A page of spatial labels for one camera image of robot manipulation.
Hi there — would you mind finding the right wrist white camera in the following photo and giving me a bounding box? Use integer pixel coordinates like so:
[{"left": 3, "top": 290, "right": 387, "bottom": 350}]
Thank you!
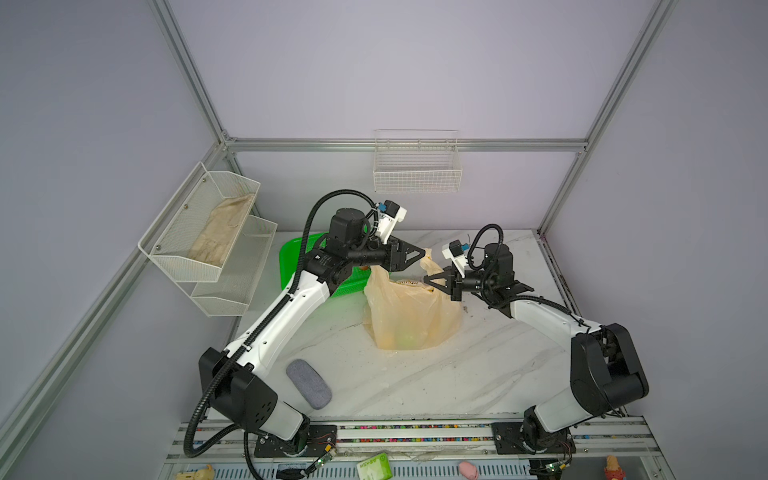
[{"left": 442, "top": 240, "right": 469, "bottom": 278}]

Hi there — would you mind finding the white mesh wall shelf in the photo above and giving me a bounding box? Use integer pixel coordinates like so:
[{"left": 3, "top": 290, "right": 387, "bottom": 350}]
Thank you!
[
  {"left": 180, "top": 215, "right": 277, "bottom": 317},
  {"left": 138, "top": 163, "right": 260, "bottom": 283}
]

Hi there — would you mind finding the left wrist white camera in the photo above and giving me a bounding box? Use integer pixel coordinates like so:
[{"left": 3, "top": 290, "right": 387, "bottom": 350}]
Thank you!
[{"left": 375, "top": 200, "right": 407, "bottom": 245}]

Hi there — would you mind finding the white wire wall basket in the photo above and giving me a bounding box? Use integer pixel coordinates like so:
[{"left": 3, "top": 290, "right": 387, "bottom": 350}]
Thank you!
[{"left": 373, "top": 129, "right": 463, "bottom": 194}]

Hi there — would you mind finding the green plastic basket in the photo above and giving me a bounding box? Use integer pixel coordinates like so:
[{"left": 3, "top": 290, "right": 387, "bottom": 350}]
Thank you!
[{"left": 279, "top": 237, "right": 371, "bottom": 297}]

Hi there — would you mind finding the cream banana print plastic bag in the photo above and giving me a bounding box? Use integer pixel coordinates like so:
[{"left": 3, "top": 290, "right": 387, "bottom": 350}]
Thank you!
[{"left": 363, "top": 266, "right": 464, "bottom": 351}]

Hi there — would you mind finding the pink small toy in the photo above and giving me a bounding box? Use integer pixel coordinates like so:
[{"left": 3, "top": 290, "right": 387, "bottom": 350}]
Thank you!
[{"left": 458, "top": 461, "right": 479, "bottom": 480}]

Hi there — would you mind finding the lower white mesh wall shelf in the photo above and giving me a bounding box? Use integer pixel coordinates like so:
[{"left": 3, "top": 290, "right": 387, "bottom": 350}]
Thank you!
[{"left": 180, "top": 215, "right": 277, "bottom": 317}]

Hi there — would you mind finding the wrist white camera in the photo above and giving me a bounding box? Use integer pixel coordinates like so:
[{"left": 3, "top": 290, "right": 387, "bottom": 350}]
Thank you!
[
  {"left": 375, "top": 200, "right": 407, "bottom": 245},
  {"left": 442, "top": 240, "right": 469, "bottom": 278}
]

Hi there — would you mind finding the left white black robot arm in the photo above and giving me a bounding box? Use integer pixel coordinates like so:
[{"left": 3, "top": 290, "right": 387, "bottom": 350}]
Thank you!
[{"left": 185, "top": 200, "right": 425, "bottom": 453}]

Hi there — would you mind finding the beige cloth in shelf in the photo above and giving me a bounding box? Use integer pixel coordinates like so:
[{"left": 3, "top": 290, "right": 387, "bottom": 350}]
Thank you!
[{"left": 188, "top": 194, "right": 255, "bottom": 267}]

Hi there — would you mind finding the beige toy at front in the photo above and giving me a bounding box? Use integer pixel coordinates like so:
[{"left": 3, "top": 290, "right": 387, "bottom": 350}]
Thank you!
[{"left": 174, "top": 464, "right": 216, "bottom": 480}]

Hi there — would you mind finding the green small box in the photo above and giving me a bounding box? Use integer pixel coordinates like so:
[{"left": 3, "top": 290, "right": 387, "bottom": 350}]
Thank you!
[{"left": 356, "top": 453, "right": 393, "bottom": 480}]

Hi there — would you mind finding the aluminium front rail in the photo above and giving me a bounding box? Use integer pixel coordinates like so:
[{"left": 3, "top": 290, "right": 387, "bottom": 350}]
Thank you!
[{"left": 159, "top": 417, "right": 675, "bottom": 479}]

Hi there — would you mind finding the red yellow figurine toy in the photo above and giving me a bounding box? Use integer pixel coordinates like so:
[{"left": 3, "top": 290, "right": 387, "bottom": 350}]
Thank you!
[{"left": 604, "top": 455, "right": 626, "bottom": 480}]

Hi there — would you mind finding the grey oval sponge pad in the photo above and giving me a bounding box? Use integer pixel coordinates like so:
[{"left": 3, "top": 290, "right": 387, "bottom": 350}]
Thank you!
[{"left": 286, "top": 359, "right": 333, "bottom": 410}]

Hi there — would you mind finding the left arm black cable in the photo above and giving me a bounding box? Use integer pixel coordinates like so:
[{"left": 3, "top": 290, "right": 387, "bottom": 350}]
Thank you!
[{"left": 182, "top": 188, "right": 379, "bottom": 480}]

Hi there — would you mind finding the upper white mesh wall shelf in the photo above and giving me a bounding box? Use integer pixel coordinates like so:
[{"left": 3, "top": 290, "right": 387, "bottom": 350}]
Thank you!
[{"left": 138, "top": 163, "right": 260, "bottom": 283}]

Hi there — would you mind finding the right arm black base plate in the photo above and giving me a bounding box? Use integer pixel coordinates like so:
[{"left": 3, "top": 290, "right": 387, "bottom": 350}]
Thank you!
[{"left": 491, "top": 421, "right": 575, "bottom": 455}]

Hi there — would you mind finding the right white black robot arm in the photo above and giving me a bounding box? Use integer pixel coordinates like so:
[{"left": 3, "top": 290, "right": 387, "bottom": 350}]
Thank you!
[{"left": 424, "top": 240, "right": 649, "bottom": 453}]

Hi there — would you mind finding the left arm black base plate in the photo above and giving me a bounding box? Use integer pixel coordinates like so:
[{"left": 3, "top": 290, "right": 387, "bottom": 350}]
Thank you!
[{"left": 249, "top": 423, "right": 338, "bottom": 458}]

